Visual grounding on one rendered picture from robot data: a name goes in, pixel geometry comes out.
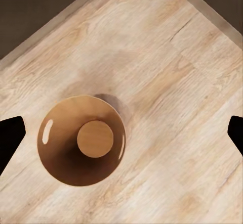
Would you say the trash can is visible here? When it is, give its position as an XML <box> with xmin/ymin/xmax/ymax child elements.
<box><xmin>36</xmin><ymin>95</ymin><xmax>127</xmax><ymax>187</ymax></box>

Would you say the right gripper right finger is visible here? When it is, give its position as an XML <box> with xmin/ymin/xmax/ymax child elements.
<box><xmin>227</xmin><ymin>115</ymin><xmax>243</xmax><ymax>155</ymax></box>

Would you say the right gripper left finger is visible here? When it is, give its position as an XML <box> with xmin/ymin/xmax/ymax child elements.
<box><xmin>0</xmin><ymin>116</ymin><xmax>26</xmax><ymax>175</ymax></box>

